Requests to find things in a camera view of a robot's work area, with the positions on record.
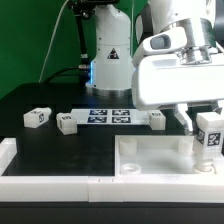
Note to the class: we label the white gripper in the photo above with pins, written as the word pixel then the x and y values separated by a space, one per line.
pixel 162 82

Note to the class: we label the white square tabletop part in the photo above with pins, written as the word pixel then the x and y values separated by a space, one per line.
pixel 153 154

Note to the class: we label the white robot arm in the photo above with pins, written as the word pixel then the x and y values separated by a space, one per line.
pixel 112 69

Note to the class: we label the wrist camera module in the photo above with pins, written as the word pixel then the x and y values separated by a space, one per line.
pixel 162 43

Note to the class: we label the white marker base plate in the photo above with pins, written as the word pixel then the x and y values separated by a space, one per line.
pixel 110 117

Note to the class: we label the white U-shaped fence frame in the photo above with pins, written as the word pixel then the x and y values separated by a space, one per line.
pixel 196 188

